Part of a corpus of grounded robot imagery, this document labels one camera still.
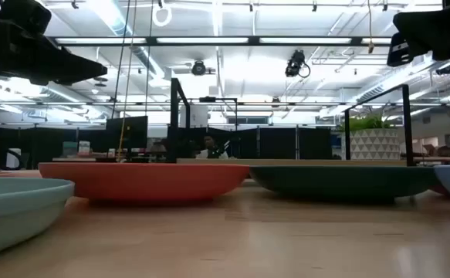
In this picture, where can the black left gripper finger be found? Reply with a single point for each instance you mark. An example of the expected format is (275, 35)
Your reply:
(78, 65)

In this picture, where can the orange plate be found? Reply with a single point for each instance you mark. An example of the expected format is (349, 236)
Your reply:
(143, 181)

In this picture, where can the light blue bowl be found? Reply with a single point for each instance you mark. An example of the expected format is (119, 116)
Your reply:
(12, 212)

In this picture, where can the dark green plate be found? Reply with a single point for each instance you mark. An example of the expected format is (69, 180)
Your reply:
(344, 181)

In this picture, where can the black metal wooden board shelf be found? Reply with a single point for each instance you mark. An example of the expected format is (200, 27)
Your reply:
(305, 161)

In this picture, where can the black overhead light bar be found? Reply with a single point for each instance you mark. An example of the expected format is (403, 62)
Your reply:
(151, 40)

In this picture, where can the white box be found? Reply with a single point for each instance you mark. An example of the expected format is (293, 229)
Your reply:
(84, 147)

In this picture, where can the teal box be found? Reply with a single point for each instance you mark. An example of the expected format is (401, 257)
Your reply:
(69, 148)

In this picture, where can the black computer monitor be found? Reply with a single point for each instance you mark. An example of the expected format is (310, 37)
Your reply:
(128, 133)

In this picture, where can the wooden desk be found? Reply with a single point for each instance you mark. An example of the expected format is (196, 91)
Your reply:
(440, 158)
(74, 159)

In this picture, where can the white container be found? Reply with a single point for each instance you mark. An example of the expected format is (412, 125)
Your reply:
(12, 158)

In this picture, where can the green potted plant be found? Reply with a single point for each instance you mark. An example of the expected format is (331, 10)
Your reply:
(363, 123)

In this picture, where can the white triangle-patterned planter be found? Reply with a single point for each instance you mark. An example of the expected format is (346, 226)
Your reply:
(371, 144)

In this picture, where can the white cabinet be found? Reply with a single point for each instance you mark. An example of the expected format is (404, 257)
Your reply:
(197, 116)

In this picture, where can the person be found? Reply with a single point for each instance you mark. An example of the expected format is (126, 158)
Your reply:
(211, 146)

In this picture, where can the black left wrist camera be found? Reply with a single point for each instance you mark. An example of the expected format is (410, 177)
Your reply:
(24, 15)

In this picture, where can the round black overhead camera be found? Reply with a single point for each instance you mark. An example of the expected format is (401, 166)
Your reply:
(198, 68)

